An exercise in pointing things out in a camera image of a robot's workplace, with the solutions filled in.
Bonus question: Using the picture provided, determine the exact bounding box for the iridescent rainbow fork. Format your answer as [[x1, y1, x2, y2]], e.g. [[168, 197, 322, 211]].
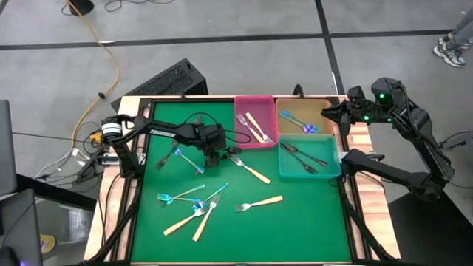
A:
[[156, 184, 206, 202], [191, 183, 229, 212], [156, 197, 203, 207], [174, 148, 205, 175], [279, 113, 319, 134], [279, 109, 321, 131]]

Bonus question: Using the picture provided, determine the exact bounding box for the green table mat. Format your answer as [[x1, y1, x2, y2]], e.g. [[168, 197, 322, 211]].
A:
[[131, 101, 352, 263]]

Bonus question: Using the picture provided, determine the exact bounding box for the pink plastic bin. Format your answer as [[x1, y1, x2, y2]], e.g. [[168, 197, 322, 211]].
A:
[[234, 95, 280, 150]]

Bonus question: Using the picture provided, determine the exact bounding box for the yellow round sticker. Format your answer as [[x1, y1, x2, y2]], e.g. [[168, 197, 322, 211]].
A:
[[39, 233, 56, 254]]

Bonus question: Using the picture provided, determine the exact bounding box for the black round stand base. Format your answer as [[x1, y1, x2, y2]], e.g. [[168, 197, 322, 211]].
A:
[[68, 0, 95, 17]]

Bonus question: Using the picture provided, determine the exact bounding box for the wooden handled silver fork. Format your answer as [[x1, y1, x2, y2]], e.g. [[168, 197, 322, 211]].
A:
[[191, 193, 222, 242], [235, 195, 284, 213], [228, 154, 272, 185], [163, 205, 211, 236], [245, 112, 276, 145], [236, 112, 268, 145]]

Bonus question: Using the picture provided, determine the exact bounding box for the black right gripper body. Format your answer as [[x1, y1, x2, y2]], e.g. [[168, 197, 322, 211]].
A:
[[344, 85, 375, 127]]

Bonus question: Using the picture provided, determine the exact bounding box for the black table frame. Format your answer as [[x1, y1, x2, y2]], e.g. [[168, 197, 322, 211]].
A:
[[86, 95, 400, 266]]

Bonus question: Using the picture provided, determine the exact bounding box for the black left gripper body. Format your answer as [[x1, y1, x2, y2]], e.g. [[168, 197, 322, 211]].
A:
[[188, 123, 228, 153]]

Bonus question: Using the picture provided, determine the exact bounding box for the teal plastic bin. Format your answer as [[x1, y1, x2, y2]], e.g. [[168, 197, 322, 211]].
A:
[[278, 133, 341, 180]]

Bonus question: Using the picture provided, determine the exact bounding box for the large black box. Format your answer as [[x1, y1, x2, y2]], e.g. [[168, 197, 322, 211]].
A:
[[387, 180, 473, 266]]

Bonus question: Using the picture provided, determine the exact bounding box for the person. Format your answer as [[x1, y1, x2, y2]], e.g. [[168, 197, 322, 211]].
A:
[[432, 10, 473, 69]]

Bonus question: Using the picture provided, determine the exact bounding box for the black computer case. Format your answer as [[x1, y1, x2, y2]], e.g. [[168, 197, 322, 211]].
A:
[[110, 58, 210, 112]]

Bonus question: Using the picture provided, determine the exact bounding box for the yellow floor cable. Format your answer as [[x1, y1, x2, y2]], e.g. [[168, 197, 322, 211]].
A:
[[66, 0, 121, 144]]

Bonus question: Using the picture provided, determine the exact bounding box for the grey flat panel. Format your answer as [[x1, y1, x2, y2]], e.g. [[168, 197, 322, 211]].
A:
[[0, 188, 44, 266], [0, 99, 18, 197]]

